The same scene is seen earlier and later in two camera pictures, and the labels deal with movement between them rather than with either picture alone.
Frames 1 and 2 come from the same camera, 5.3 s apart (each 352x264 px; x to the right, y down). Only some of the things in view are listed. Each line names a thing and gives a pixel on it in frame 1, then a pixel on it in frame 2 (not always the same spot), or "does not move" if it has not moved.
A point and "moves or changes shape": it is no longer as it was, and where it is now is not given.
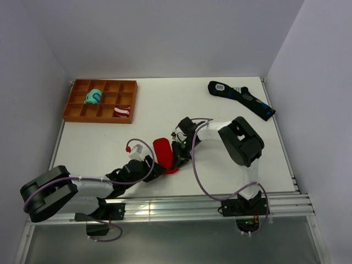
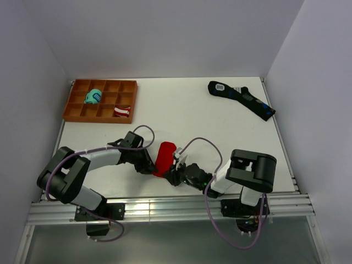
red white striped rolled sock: x=122 y=111 does not move
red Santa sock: x=164 y=154 moves or changes shape
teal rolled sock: x=93 y=97 does not move
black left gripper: x=149 y=160 to x=146 y=167
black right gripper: x=179 y=158 to x=172 y=174
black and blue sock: x=219 y=88 does not move
